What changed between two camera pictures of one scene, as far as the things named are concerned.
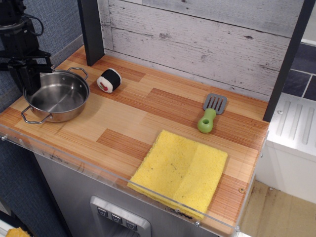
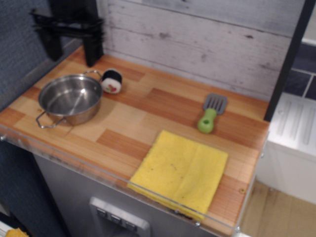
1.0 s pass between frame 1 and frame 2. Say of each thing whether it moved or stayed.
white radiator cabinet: stayed
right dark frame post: stayed
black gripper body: moved
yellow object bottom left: stayed
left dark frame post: stayed
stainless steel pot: moved
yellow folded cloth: stayed
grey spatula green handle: stayed
